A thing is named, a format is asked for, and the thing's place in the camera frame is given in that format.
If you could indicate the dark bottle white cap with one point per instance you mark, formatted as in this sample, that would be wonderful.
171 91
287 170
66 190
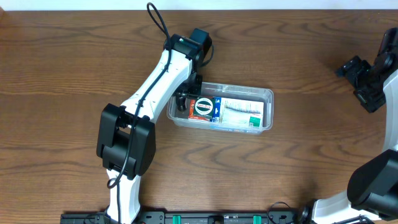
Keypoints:
181 103

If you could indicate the clear plastic container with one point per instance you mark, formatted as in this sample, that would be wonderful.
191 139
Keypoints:
212 90

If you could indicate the black mounting rail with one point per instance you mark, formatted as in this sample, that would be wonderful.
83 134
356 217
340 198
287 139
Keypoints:
278 216

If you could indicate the blue fever patch box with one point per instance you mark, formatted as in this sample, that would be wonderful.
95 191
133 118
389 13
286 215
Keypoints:
216 110

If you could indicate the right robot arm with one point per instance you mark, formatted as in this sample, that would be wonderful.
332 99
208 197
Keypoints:
371 193

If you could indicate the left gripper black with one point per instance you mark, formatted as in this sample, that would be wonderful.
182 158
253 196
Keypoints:
189 94

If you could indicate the red white medicine box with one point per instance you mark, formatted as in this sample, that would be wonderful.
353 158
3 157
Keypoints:
191 116

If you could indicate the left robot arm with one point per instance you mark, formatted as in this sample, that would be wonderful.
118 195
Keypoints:
126 138

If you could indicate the dark green square box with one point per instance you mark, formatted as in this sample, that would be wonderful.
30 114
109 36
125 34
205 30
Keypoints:
204 107

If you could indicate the white green medicine box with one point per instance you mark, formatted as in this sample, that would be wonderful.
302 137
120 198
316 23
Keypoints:
243 113

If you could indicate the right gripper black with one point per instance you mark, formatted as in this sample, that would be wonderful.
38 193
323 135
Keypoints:
358 79

